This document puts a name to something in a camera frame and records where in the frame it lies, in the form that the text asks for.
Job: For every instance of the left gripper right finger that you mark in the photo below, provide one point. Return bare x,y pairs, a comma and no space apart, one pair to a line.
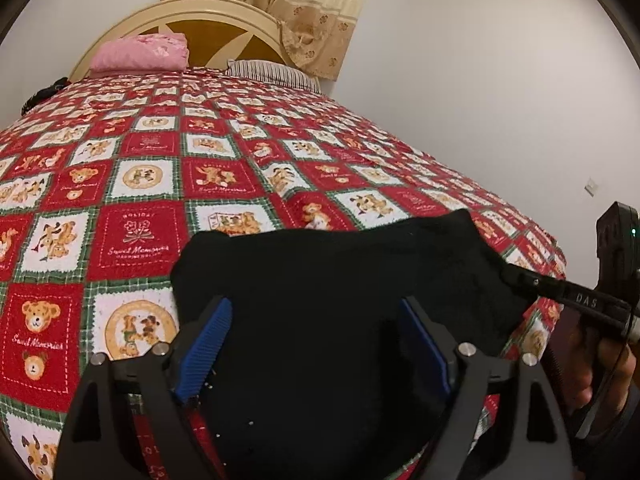
439,345

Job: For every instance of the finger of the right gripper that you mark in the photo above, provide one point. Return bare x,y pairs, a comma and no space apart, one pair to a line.
614,312

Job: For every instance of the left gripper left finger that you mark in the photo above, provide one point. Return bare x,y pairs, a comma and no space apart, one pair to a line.
195,348

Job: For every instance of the black pants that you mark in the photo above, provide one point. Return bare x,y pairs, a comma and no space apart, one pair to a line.
321,375

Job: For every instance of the person right hand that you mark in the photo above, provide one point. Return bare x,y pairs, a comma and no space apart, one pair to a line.
578,374

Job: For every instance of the red patchwork bear bedspread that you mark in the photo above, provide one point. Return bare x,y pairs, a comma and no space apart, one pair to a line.
102,185

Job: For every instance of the striped pillow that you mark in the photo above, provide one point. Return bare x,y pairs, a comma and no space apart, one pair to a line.
273,73

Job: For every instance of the dark item at bed edge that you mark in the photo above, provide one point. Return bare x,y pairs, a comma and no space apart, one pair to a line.
44,94

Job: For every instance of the pink folded blanket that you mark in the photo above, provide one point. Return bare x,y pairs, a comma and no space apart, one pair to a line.
142,52

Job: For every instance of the cream wooden headboard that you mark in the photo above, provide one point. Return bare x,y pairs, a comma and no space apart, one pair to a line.
217,31

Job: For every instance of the white wall outlet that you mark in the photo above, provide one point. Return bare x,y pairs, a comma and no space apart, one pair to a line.
591,187

